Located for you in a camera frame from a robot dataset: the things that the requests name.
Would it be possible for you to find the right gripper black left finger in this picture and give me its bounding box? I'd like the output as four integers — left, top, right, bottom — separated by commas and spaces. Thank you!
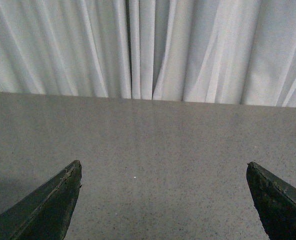
0, 160, 82, 240

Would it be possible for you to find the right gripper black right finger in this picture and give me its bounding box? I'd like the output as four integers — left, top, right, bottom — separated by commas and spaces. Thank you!
246, 162, 296, 240

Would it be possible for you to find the white pleated curtain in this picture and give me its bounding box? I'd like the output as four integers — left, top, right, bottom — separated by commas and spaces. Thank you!
0, 0, 296, 107

